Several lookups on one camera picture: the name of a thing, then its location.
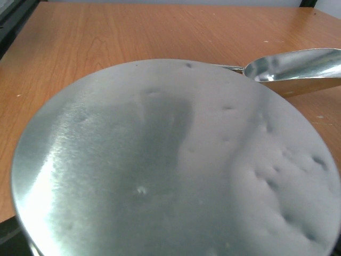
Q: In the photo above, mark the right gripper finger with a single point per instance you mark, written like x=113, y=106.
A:
x=13, y=240

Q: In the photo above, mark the silver jar lid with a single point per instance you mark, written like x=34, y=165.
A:
x=174, y=157

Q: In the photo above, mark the metal scoop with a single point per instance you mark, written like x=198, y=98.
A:
x=294, y=73

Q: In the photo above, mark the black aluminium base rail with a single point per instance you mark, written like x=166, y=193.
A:
x=14, y=14

